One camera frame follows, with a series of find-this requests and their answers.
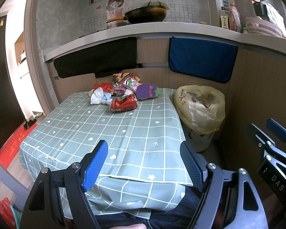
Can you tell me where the white tissue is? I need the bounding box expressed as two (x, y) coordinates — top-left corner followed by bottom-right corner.
(89, 87), (112, 105)

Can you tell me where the red crushed drink carton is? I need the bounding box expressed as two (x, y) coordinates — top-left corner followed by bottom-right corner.
(110, 95), (137, 112)

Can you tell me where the red plastic bag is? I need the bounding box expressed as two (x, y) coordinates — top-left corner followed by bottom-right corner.
(93, 83), (113, 93)

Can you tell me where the purple eggplant sponge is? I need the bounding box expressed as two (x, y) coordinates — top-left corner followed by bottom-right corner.
(136, 83), (161, 100)

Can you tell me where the orange patterned snack bag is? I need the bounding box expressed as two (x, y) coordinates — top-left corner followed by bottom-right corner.
(112, 72), (140, 85)

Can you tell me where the pink cartoon snack wrapper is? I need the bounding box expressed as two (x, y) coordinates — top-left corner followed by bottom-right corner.
(122, 77), (141, 93)

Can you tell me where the white trash bin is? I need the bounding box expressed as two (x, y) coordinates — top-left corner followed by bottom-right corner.
(181, 122), (214, 152)

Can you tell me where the beige trash bag liner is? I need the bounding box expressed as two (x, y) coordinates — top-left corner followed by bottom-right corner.
(174, 85), (225, 134)

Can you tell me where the red doormat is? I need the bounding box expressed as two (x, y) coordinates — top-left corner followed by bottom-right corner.
(0, 123), (37, 169)

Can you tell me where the blue towel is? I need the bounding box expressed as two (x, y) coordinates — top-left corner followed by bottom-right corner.
(168, 37), (238, 83)

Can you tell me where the black refrigerator door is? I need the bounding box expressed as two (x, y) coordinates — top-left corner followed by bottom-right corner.
(0, 15), (25, 151)

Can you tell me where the black towel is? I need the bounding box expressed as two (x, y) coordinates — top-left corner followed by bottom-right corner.
(54, 37), (137, 79)

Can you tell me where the orange capped clear bottle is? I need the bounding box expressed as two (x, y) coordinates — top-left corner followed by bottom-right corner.
(229, 3), (242, 33)

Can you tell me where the dark sauce bottle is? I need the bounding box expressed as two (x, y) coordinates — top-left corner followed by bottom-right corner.
(219, 6), (230, 30)

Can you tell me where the black utensil holder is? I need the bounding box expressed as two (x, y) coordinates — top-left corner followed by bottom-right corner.
(251, 0), (269, 21)

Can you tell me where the black wok with handle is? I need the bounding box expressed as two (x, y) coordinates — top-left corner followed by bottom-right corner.
(106, 5), (167, 24)

